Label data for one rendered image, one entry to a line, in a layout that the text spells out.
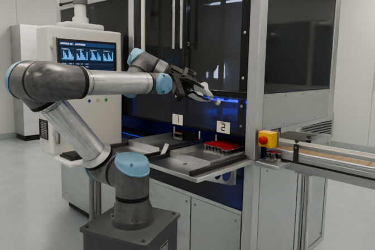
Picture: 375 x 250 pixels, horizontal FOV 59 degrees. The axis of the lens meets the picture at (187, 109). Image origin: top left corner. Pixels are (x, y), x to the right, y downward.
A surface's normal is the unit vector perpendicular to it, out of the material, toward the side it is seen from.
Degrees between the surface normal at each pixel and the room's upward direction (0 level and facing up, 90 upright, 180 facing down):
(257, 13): 90
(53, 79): 81
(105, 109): 90
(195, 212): 90
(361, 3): 90
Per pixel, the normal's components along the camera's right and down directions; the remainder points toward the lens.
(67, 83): 0.50, 0.15
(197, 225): -0.69, 0.07
